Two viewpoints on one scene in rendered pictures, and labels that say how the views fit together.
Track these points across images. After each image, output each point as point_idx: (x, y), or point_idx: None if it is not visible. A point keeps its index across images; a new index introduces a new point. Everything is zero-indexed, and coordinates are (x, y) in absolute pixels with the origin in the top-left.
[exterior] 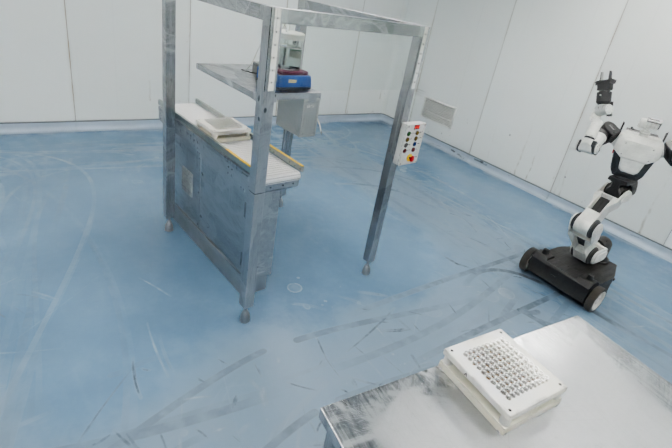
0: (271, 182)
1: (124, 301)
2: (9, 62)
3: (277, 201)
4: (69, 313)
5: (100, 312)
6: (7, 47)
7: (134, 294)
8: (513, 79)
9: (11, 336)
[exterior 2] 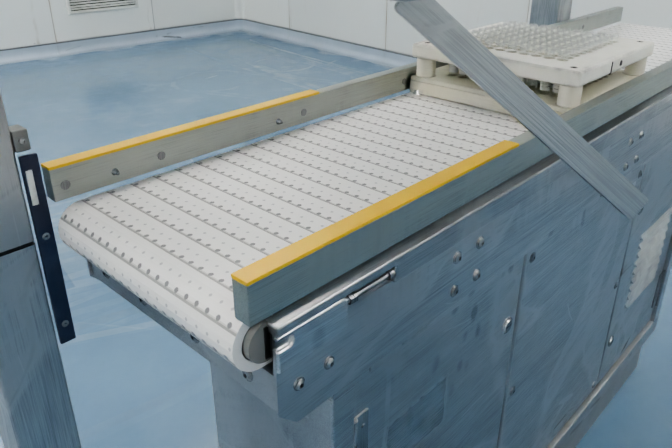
0: (95, 260)
1: (185, 401)
2: None
3: (322, 441)
4: (140, 347)
5: (145, 381)
6: None
7: (213, 406)
8: None
9: (80, 315)
